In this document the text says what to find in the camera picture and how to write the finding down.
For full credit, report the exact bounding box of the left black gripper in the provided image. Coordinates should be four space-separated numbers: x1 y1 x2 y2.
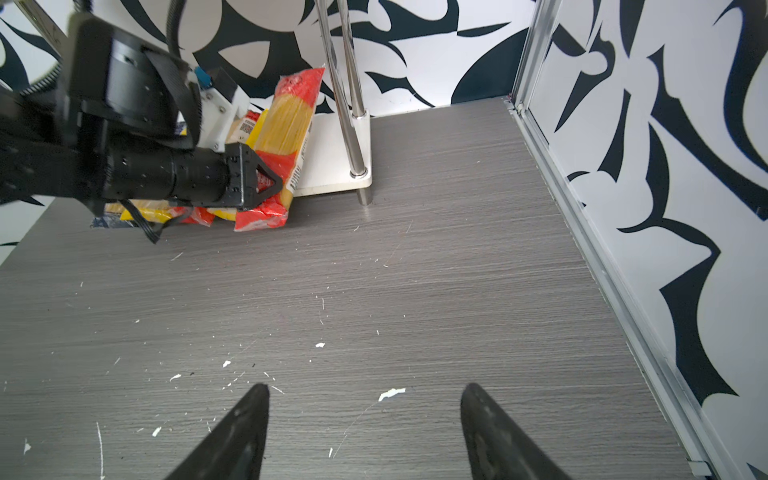
104 143 283 209

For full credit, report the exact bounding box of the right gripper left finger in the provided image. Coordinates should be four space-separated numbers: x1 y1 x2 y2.
166 383 270 480

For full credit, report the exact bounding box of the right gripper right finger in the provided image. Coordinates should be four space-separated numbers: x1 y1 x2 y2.
460 383 569 479

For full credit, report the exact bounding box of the red clear spaghetti bag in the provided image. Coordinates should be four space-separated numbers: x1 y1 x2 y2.
170 207 215 227

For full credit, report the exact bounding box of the blue De Cecco spaghetti bag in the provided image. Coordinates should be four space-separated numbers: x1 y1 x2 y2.
90 215 122 229

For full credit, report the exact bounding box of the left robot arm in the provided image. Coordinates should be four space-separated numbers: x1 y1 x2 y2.
1 1 283 242

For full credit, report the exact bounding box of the white two-tier shelf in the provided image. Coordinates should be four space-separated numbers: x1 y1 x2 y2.
294 1 373 206

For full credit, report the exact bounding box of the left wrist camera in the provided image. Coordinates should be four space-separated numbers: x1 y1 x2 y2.
194 67 250 152

